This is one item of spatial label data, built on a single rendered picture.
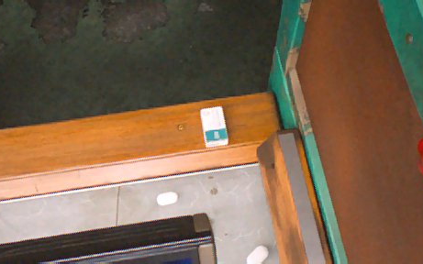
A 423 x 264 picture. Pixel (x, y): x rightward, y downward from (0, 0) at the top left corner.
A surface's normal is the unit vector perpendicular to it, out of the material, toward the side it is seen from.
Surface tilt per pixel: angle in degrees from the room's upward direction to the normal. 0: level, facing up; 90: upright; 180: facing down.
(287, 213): 67
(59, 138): 0
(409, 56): 90
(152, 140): 0
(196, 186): 0
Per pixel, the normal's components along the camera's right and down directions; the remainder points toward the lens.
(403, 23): -0.99, 0.15
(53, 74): 0.00, -0.44
